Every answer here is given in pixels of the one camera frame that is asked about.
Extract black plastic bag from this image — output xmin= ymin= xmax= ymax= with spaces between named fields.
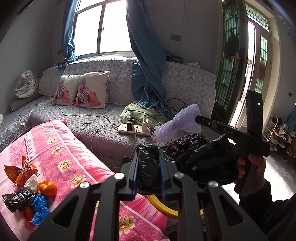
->
xmin=136 ymin=144 xmax=162 ymax=194
xmin=2 ymin=186 xmax=36 ymax=213

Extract large black trash bag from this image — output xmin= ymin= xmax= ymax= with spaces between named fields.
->
xmin=162 ymin=133 xmax=241 ymax=186

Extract orange snack wrapper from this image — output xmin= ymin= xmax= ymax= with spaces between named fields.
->
xmin=4 ymin=155 xmax=38 ymax=186

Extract black cables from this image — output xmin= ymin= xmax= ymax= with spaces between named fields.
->
xmin=122 ymin=98 xmax=199 ymax=163

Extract dark green metal door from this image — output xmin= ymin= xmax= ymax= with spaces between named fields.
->
xmin=214 ymin=0 xmax=249 ymax=123

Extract green glass door panel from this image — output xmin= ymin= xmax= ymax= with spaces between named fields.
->
xmin=244 ymin=2 xmax=272 ymax=95

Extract short blue curtain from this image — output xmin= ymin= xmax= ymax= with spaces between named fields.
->
xmin=57 ymin=0 xmax=80 ymax=70

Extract light green cloth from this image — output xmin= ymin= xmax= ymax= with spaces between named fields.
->
xmin=120 ymin=103 xmax=173 ymax=132

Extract person's right hand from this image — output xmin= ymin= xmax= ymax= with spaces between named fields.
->
xmin=237 ymin=153 xmax=267 ymax=191

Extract pink floral blanket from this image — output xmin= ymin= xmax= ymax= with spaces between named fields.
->
xmin=0 ymin=119 xmax=176 ymax=241

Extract white tiger plush toy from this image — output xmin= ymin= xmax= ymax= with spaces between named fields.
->
xmin=13 ymin=69 xmax=40 ymax=99

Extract white power strip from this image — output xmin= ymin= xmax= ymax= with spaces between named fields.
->
xmin=118 ymin=124 xmax=154 ymax=137

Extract baby print pillow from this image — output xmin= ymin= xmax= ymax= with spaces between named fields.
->
xmin=74 ymin=71 xmax=110 ymax=109
xmin=52 ymin=75 xmax=81 ymax=106

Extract blue wrapper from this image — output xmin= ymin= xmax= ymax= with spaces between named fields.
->
xmin=32 ymin=194 xmax=51 ymax=226

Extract sliding glass window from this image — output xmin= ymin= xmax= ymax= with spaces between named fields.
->
xmin=74 ymin=0 xmax=136 ymax=58

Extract white foam net sleeve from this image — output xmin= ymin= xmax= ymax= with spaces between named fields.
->
xmin=154 ymin=104 xmax=201 ymax=142

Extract grey quilted corner sofa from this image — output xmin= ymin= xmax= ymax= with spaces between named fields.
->
xmin=0 ymin=57 xmax=218 ymax=167

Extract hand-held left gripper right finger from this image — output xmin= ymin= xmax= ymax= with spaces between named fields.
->
xmin=158 ymin=148 xmax=269 ymax=241

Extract white tissue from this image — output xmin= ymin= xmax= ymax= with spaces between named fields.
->
xmin=23 ymin=174 xmax=43 ymax=193

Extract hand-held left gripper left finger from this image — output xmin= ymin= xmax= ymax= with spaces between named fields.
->
xmin=28 ymin=152 xmax=140 ymax=241

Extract long blue curtain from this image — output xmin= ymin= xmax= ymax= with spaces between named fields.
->
xmin=126 ymin=0 xmax=185 ymax=114

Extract metal shoe rack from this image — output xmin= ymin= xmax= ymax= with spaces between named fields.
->
xmin=264 ymin=115 xmax=296 ymax=160

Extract grey bolster pillow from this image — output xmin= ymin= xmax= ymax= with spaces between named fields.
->
xmin=9 ymin=96 xmax=35 ymax=113

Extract orange tangerine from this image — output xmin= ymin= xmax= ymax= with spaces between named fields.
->
xmin=23 ymin=206 xmax=35 ymax=222
xmin=36 ymin=180 xmax=57 ymax=197

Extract yellow rimmed trash bin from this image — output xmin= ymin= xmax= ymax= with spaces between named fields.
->
xmin=147 ymin=194 xmax=205 ymax=219

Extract person's right forearm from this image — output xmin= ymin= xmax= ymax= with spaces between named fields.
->
xmin=238 ymin=181 xmax=296 ymax=234

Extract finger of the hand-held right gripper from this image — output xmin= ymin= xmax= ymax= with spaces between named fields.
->
xmin=195 ymin=115 xmax=222 ymax=131

